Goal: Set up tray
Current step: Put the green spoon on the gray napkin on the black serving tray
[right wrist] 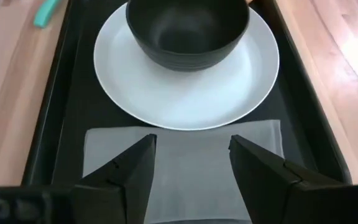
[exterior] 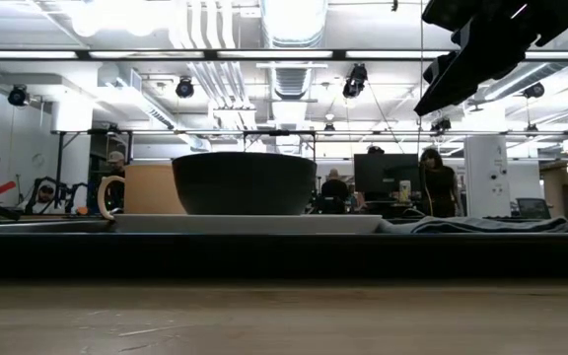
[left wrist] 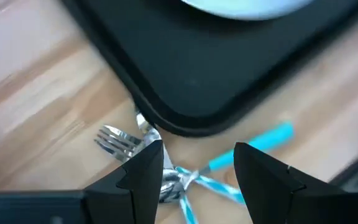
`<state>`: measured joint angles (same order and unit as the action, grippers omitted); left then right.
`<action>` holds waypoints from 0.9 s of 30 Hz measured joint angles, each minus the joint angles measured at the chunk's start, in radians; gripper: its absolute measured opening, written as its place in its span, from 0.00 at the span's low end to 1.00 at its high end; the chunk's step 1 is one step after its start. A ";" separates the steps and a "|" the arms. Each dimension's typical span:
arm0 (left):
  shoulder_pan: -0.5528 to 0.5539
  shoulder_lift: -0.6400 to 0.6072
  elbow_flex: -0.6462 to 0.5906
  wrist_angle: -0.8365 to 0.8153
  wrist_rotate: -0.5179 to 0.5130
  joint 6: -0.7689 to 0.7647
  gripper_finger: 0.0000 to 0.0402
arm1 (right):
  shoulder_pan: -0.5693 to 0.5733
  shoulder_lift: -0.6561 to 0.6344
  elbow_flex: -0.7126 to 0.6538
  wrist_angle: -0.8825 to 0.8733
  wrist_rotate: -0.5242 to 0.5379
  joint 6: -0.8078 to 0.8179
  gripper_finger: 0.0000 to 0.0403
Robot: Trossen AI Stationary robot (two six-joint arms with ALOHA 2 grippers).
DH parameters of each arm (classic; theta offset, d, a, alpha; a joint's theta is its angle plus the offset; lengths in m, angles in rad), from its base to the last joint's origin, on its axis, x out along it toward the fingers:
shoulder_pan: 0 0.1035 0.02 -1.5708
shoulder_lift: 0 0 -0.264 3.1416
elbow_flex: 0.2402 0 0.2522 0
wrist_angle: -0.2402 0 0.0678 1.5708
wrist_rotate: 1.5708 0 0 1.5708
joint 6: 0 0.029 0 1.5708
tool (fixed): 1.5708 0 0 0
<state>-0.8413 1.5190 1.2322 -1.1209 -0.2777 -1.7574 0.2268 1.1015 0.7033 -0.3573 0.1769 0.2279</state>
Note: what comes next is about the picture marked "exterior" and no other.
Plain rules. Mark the blue-grey cloth napkin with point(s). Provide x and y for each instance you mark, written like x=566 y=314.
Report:
x=476 y=226

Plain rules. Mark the black serving tray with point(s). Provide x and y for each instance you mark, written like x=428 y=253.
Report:
x=284 y=256

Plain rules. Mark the black monitor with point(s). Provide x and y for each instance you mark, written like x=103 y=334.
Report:
x=382 y=175

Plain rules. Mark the white square column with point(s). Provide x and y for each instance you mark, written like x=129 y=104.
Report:
x=486 y=172

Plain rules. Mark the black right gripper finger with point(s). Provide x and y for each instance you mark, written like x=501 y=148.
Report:
x=441 y=68
x=466 y=74

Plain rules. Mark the white plate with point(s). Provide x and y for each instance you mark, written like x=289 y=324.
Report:
x=244 y=223

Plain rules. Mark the person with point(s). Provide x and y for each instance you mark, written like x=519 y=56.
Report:
x=46 y=192
x=439 y=185
x=115 y=165
x=375 y=149
x=334 y=190

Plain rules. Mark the beige ceramic mug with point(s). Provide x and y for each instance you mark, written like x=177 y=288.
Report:
x=151 y=190

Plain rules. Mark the black ceiling-hung camera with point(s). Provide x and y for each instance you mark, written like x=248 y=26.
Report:
x=329 y=128
x=18 y=95
x=534 y=91
x=354 y=84
x=441 y=125
x=184 y=88

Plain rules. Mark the black aluminium table frame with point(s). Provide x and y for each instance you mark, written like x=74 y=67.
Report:
x=211 y=54

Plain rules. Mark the black bowl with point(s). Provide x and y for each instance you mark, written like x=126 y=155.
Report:
x=244 y=185

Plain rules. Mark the black mesh office chair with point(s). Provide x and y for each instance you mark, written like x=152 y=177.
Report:
x=533 y=208

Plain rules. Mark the silver ventilation duct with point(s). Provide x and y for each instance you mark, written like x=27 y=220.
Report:
x=291 y=24

